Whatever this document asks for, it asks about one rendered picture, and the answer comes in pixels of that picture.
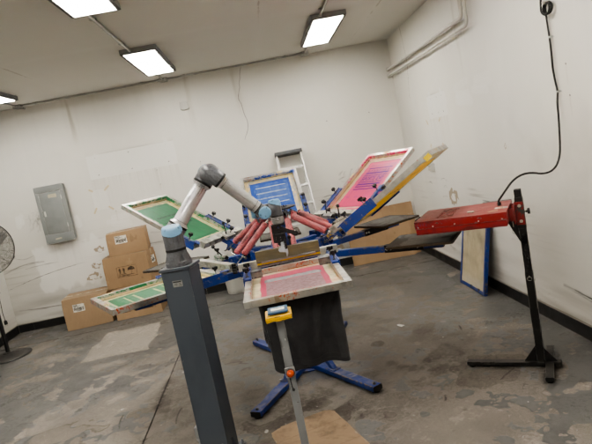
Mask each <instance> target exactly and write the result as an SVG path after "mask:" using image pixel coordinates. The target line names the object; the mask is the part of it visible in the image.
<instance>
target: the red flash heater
mask: <svg viewBox="0 0 592 444"><path fill-rule="evenodd" d="M500 202H501V205H500V206H497V202H493V203H481V204H473V205H466V206H459V207H452V208H445V209H438V210H430V211H427V212H426V213H425V214H424V215H423V216H422V217H420V218H419V219H418V220H417V221H415V222H414V227H415V230H416V232H417V235H425V234H434V233H450V232H458V231H467V230H475V229H484V228H492V227H501V226H508V223H509V221H514V223H515V224H516V223H517V218H516V212H515V206H514V203H512V200H507V201H500ZM467 211H474V212H472V213H467Z"/></svg>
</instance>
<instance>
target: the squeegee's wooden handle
mask: <svg viewBox="0 0 592 444"><path fill-rule="evenodd" d="M287 247H288V253H289V254H288V256H290V255H298V254H303V253H307V252H312V251H315V252H320V247H319V242H318V240H311V241H305V242H301V243H296V244H292V245H287ZM279 248H281V247H278V248H270V249H265V250H261V251H256V252H255V259H256V263H257V264H258V263H262V262H263V261H268V260H272V259H277V258H281V257H286V252H279V251H278V249H279Z"/></svg>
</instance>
